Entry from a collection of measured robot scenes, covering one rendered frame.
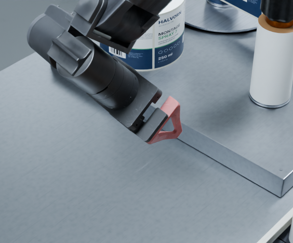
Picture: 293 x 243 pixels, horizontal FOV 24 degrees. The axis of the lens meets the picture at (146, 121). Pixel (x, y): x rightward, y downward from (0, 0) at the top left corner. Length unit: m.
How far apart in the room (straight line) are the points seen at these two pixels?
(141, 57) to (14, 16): 2.05
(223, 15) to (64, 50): 0.98
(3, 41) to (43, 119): 1.86
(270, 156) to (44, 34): 0.64
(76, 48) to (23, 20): 2.69
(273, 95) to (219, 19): 0.36
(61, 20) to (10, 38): 2.50
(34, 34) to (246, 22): 0.93
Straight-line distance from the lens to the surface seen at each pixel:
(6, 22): 3.54
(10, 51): 3.32
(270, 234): 1.21
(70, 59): 0.86
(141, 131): 0.92
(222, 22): 1.77
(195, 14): 1.80
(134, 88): 0.91
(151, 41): 1.56
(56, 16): 0.92
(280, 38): 1.42
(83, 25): 0.84
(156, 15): 0.86
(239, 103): 1.52
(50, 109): 1.59
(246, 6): 1.75
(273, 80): 1.48
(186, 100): 1.52
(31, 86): 1.66
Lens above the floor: 1.81
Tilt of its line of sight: 39 degrees down
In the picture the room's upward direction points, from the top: straight up
